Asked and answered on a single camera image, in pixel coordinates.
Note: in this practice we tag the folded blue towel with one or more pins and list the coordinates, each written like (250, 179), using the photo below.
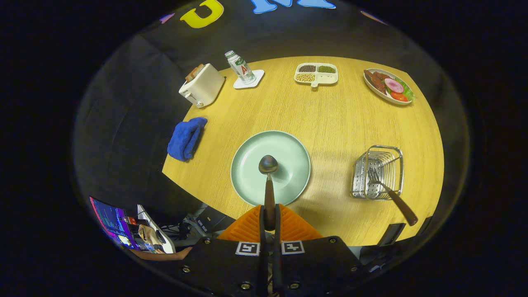
(185, 138)

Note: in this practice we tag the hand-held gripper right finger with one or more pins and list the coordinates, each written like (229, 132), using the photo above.
(317, 268)

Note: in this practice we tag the white square coaster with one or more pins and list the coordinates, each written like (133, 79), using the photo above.
(258, 76)

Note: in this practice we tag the pale green plate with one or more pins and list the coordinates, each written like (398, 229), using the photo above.
(288, 156)

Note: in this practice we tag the cream toaster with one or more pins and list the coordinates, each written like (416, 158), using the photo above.
(204, 88)

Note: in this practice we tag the cream divided bean dish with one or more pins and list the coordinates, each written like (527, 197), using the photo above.
(328, 79)

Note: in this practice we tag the green lettuce leaf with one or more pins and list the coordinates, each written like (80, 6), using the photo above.
(409, 93)

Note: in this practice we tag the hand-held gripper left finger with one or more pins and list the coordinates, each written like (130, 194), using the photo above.
(227, 268)

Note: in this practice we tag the red tomato slice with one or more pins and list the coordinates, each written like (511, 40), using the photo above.
(399, 97)

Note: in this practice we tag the brown meat slices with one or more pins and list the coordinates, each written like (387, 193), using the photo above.
(376, 79)

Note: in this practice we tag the pink ham slice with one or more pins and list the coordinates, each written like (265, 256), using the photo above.
(394, 85)

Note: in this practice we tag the tan object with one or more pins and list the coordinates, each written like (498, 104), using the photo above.
(150, 235)

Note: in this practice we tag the black box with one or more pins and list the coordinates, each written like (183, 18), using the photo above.
(216, 220)

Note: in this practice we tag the black backdrop cloth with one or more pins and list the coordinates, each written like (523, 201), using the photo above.
(123, 103)

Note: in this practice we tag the white food plate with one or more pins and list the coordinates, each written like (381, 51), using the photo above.
(377, 93)

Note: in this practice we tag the computer monitor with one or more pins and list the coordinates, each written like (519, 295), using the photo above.
(111, 220)

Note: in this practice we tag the toasted bread slice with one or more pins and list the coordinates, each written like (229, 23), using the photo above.
(190, 76)
(199, 69)

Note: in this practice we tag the small plastic drink bottle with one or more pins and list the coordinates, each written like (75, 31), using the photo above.
(241, 68)

